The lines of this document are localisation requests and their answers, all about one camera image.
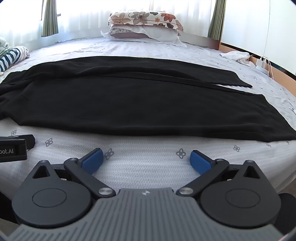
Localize white pillow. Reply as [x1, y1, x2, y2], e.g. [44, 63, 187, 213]
[101, 24, 188, 48]

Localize floral pillow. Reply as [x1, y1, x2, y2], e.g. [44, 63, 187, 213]
[108, 11, 184, 32]

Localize striped cloth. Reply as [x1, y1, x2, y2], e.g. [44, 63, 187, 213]
[0, 46, 30, 74]

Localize black pants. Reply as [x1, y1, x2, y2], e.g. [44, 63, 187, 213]
[0, 56, 296, 142]

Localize bed with white patterned sheet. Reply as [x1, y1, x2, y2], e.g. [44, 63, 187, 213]
[0, 32, 296, 203]

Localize white charger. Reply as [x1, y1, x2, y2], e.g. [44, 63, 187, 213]
[255, 57, 270, 70]

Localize folded pale green quilt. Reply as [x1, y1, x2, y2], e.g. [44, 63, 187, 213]
[0, 36, 12, 56]

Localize crumpled white cloth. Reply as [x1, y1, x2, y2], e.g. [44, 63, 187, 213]
[219, 51, 252, 65]

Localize white cable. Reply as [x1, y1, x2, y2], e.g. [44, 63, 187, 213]
[264, 0, 277, 80]

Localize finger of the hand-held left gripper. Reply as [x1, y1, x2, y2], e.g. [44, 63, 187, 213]
[19, 134, 36, 150]

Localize green curtain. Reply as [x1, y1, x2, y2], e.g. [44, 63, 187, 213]
[207, 0, 226, 40]
[41, 0, 62, 38]

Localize white sheer curtain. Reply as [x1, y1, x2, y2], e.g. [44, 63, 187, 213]
[55, 0, 217, 42]

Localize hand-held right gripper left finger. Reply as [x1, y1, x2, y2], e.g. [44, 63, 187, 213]
[32, 148, 116, 200]

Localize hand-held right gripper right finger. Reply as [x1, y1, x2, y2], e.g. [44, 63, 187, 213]
[175, 150, 260, 198]

